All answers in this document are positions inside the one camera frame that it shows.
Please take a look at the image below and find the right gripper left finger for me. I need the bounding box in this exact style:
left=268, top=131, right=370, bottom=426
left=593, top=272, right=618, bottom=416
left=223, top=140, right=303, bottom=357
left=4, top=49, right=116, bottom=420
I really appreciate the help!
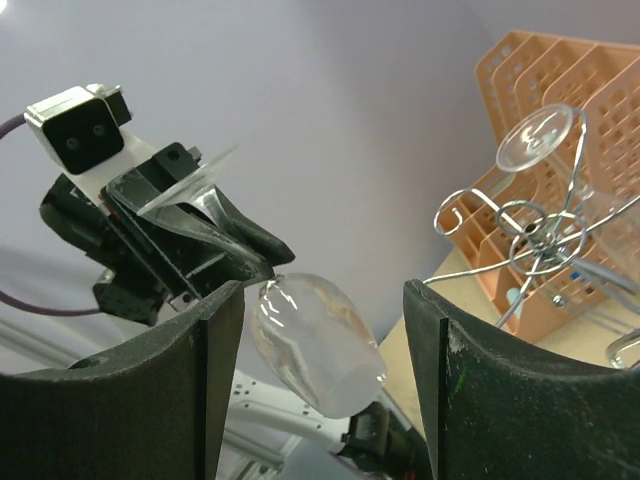
left=1, top=282, right=245, bottom=479

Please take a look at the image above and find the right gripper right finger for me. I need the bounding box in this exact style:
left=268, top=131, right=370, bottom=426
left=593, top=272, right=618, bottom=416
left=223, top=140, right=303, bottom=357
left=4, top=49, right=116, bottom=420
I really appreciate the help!
left=403, top=280, right=639, bottom=479

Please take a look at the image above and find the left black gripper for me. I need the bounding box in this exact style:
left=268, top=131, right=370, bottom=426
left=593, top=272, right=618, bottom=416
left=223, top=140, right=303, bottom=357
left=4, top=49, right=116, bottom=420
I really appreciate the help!
left=39, top=169, right=294, bottom=313

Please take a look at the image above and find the clear wine glass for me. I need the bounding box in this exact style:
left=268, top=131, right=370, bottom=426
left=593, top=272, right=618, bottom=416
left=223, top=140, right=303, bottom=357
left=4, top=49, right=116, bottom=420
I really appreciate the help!
left=131, top=143, right=386, bottom=419
left=496, top=104, right=639, bottom=295

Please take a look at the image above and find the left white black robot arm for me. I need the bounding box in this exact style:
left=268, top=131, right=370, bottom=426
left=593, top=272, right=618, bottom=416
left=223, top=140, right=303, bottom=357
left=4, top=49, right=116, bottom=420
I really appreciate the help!
left=39, top=143, right=430, bottom=479

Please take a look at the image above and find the chrome wine glass rack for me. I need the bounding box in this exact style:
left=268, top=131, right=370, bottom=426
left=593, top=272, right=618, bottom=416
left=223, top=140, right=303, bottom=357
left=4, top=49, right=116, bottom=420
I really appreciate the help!
left=424, top=107, right=640, bottom=371

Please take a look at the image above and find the orange plastic file organizer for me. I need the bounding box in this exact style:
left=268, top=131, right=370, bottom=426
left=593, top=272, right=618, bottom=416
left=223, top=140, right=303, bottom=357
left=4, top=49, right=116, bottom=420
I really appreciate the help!
left=438, top=30, right=639, bottom=342

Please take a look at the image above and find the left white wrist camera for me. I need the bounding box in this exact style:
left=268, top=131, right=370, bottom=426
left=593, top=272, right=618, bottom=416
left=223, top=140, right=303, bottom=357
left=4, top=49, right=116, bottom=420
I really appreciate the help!
left=24, top=84, right=157, bottom=205

